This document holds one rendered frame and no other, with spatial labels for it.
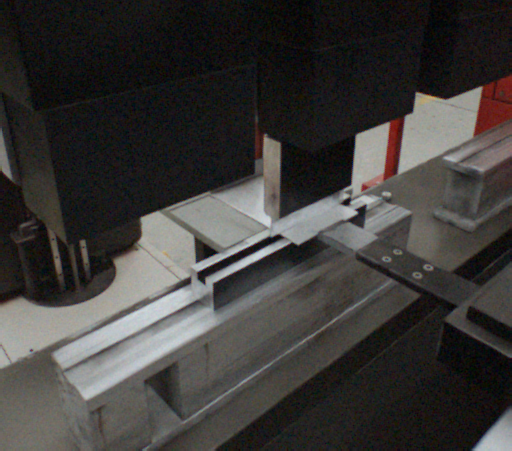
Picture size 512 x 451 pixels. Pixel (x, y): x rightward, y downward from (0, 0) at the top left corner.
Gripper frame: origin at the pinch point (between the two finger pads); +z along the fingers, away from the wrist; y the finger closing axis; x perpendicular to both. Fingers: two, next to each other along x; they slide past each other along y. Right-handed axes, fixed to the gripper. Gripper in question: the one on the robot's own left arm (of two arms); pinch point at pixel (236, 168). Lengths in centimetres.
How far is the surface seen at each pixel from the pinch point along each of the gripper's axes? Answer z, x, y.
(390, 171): 30, 116, 160
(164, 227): 23, 174, 70
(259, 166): 0.5, -1.0, 2.3
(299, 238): 7.3, -11.5, -3.5
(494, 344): 14.3, -29.5, -5.1
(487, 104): 6, 18, 84
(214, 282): 7.6, -11.3, -13.0
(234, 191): 2.1, -1.7, -2.3
